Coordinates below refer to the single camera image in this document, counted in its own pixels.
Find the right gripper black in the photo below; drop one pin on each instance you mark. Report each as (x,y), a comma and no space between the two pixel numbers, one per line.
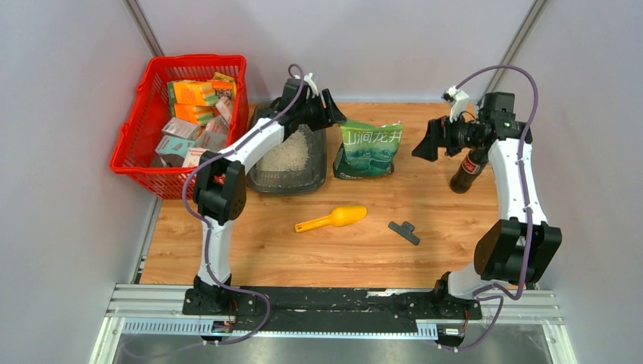
(439,134)

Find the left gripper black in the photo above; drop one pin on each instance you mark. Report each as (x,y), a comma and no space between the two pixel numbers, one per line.
(331,114)

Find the green litter bag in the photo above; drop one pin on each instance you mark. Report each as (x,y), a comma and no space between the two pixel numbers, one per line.
(366,151)

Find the black bag clip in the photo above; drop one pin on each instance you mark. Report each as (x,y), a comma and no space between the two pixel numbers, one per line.
(405,230)

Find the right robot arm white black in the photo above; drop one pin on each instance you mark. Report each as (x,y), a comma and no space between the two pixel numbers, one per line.
(519,247)

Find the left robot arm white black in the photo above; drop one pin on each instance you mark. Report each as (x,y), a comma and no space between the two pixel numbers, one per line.
(220,185)

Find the grey litter box tray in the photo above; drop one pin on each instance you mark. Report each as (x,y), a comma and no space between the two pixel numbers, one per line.
(296,166)

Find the white pink sponge box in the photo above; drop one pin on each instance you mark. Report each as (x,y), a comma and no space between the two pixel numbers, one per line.
(192,157)

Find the pink grey box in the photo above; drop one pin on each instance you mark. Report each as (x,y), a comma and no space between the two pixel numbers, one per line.
(180,128)

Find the teal grey box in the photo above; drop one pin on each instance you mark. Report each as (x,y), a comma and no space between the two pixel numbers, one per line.
(172,150)

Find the dark cola bottle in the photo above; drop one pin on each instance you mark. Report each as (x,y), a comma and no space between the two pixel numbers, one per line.
(470,168)

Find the yellow plastic scoop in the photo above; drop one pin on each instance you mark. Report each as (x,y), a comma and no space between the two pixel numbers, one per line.
(339,217)

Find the yellow patterned packet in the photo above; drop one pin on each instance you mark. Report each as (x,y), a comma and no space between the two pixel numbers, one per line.
(224,85)

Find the orange sponge pack lower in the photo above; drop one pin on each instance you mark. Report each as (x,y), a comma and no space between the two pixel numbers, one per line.
(195,114)

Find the orange sponge pack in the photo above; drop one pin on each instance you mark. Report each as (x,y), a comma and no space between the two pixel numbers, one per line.
(195,114)
(192,92)

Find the orange sponge pack upper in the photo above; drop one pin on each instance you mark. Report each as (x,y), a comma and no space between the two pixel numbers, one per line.
(192,92)

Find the red plastic shopping basket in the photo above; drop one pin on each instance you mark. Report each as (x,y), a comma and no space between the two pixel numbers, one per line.
(134,154)

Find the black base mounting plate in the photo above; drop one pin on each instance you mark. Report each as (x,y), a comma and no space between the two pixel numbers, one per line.
(331,309)

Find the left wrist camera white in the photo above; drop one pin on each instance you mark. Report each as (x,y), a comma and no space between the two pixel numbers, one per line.
(311,80)

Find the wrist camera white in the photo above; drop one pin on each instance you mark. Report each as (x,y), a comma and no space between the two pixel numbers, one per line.
(458,100)
(311,80)

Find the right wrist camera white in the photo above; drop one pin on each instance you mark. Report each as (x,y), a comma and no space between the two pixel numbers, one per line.
(458,100)

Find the aluminium frame rail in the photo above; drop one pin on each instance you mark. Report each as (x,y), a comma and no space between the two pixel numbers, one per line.
(145,324)

